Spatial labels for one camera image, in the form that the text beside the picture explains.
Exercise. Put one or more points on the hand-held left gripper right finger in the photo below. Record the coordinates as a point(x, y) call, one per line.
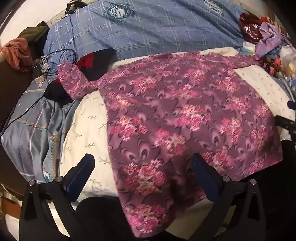
point(204, 176)

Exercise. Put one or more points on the purple floral fleece garment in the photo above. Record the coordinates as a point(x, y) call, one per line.
point(175, 111)

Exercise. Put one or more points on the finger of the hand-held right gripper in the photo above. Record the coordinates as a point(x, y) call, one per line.
point(292, 104)
point(286, 122)

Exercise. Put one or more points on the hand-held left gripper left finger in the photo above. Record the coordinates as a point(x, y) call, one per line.
point(80, 172)

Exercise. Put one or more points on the dark red plastic bag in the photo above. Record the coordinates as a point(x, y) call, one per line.
point(251, 29)

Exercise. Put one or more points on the white plastic bag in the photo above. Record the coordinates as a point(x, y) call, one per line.
point(288, 61)

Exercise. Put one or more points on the black and red cloth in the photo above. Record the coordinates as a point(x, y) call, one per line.
point(57, 92)

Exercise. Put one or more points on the grey plaid quilt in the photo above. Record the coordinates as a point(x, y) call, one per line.
point(30, 136)

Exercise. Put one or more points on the light purple cloth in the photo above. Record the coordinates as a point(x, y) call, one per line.
point(268, 37)

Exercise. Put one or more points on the black device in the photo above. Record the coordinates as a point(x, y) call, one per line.
point(72, 5)

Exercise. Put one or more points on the light blue packet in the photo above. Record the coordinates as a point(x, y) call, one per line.
point(249, 49)

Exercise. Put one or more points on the blue plaid quilt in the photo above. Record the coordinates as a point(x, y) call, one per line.
point(143, 30)

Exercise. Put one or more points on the dark patterned cloth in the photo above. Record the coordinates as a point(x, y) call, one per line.
point(270, 63)

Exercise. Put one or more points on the dark brown headboard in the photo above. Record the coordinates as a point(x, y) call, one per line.
point(13, 92)

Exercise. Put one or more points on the orange cloth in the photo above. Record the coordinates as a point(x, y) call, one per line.
point(16, 52)

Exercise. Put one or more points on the olive green cloth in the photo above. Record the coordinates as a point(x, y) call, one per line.
point(32, 31)

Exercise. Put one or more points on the cream leaf-print bedsheet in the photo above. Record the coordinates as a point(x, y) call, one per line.
point(87, 129)

